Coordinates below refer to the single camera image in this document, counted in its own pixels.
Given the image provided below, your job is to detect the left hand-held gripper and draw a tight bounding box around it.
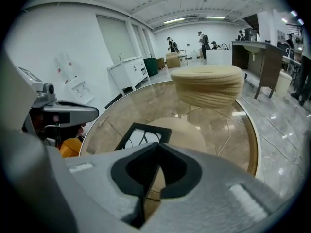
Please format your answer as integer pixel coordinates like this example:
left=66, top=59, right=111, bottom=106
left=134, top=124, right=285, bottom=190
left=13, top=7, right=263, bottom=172
left=0, top=53, right=100, bottom=145

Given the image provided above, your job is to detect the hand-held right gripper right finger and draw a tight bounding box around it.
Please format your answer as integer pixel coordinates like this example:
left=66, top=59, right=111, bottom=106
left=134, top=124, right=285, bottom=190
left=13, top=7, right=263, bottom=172
left=144, top=143, right=292, bottom=233

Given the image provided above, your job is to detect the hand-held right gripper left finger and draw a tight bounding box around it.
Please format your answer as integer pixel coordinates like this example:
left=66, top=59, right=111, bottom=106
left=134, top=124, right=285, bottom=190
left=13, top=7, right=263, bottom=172
left=47, top=142, right=160, bottom=233

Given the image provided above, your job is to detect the black square frame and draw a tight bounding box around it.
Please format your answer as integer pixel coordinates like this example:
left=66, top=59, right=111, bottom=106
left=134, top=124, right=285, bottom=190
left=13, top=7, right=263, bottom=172
left=114, top=122, right=173, bottom=152

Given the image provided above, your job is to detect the round glass-top side table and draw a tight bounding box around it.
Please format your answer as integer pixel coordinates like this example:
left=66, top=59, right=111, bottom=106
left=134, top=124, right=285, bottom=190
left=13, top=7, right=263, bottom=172
left=79, top=80, right=262, bottom=179

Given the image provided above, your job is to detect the white water dispenser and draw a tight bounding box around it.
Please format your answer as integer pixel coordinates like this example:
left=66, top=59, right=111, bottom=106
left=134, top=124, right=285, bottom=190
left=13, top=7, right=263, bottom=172
left=54, top=52, right=95, bottom=101

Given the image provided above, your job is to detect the white vanity cabinet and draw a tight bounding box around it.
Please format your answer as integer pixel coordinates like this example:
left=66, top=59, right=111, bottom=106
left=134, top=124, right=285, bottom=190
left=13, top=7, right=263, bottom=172
left=106, top=56, right=151, bottom=96

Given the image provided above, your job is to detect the dark green round bin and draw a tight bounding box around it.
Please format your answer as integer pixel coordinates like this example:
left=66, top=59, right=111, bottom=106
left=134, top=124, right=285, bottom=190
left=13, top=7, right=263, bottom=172
left=143, top=58, right=159, bottom=77

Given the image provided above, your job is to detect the tan woven ottoman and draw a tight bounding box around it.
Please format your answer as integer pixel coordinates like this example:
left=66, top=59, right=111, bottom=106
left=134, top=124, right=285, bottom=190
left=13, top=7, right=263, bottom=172
left=166, top=53, right=181, bottom=69

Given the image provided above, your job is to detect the small metal side table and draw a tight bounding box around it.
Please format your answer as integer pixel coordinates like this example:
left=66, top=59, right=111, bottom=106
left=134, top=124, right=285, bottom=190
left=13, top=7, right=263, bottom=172
left=178, top=49, right=188, bottom=64

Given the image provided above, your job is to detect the cream round bin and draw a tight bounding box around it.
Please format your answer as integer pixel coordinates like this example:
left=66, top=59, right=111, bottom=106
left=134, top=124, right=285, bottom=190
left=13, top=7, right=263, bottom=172
left=274, top=70, right=292, bottom=98

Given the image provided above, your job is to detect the white rectangular bathtub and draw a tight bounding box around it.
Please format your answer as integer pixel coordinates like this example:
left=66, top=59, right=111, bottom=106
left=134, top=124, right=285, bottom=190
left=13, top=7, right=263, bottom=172
left=206, top=49, right=233, bottom=67

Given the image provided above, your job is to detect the dark wooden sink vanity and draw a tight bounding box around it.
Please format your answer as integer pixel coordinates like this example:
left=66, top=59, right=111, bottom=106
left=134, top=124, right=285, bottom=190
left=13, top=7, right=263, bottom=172
left=231, top=40, right=285, bottom=99

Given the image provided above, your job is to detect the white sink basin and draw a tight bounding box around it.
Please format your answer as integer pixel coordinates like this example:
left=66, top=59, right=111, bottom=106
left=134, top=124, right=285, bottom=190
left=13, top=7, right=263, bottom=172
left=243, top=44, right=265, bottom=62

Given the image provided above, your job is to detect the white floor cable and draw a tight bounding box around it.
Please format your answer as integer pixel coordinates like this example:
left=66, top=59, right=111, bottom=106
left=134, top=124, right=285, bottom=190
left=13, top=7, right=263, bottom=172
left=239, top=96, right=307, bottom=172

